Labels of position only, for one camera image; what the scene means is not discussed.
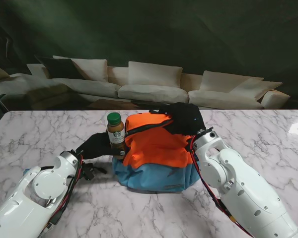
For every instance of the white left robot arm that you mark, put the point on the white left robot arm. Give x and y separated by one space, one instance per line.
22 203

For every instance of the cream sofa back cushion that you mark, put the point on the cream sofa back cushion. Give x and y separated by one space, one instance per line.
258 89
154 74
94 69
218 80

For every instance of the wooden coffee table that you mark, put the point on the wooden coffee table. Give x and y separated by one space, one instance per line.
109 104

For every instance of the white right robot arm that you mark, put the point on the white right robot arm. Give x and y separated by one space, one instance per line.
243 186

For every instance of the dark oval tray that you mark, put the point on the dark oval tray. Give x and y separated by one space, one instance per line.
146 103

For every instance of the dark brown sofa cushion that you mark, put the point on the dark brown sofa cushion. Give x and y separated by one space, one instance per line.
59 68

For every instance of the orange and blue backpack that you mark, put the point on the orange and blue backpack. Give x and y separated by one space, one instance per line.
159 148

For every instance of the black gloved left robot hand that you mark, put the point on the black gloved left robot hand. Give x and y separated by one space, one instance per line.
96 146

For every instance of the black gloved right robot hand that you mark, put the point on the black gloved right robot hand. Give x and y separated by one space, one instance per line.
186 119

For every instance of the cream sectional sofa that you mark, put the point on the cream sectional sofa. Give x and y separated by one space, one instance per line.
151 94

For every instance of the coffee bottle with green cap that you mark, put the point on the coffee bottle with green cap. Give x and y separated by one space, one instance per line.
115 136

